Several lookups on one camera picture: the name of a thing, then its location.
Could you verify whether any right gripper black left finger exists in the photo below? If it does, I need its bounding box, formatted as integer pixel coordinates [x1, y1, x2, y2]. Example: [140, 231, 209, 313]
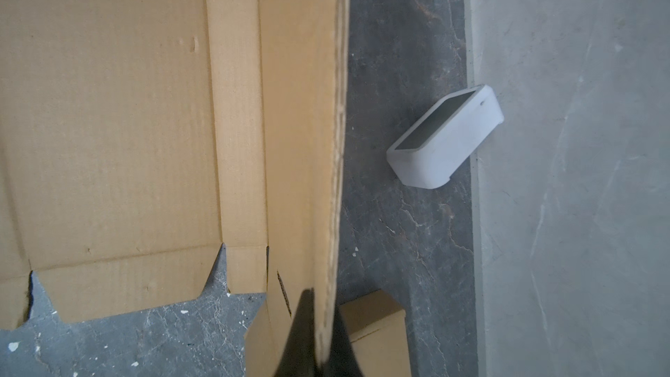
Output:
[274, 290, 317, 377]

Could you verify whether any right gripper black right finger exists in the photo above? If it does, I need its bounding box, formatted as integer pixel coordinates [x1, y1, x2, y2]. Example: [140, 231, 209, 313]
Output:
[323, 313, 363, 377]

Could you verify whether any cardboard box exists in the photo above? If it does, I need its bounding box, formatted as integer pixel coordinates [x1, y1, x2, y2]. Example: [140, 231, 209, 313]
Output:
[340, 290, 412, 377]

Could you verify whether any cardboard sheet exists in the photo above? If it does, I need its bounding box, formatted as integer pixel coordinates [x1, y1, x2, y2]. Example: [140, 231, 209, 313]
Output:
[1, 0, 349, 376]

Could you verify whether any white digital clock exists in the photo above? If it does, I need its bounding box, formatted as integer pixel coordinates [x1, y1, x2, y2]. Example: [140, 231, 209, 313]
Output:
[387, 85, 504, 190]

